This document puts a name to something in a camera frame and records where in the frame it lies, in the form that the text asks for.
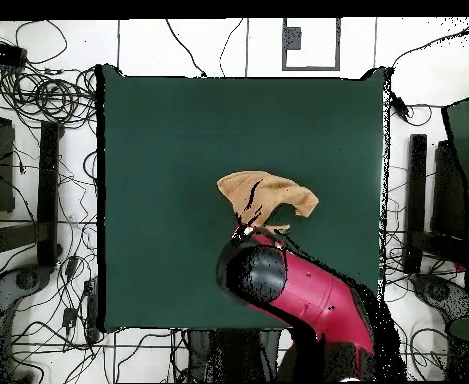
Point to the orange terry towel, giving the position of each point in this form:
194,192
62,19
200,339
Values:
274,192

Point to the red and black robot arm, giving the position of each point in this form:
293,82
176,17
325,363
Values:
314,292

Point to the dark green table cloth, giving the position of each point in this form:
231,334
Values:
170,160

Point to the black floor beam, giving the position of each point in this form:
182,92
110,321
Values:
48,192
416,200

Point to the small grey floor box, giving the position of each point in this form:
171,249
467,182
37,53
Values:
292,38

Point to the black power adapter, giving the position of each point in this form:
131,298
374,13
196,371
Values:
400,106

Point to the black stand foot with caster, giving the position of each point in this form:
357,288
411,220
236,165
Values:
442,292
22,280

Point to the black power strip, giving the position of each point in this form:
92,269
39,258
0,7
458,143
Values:
2,54

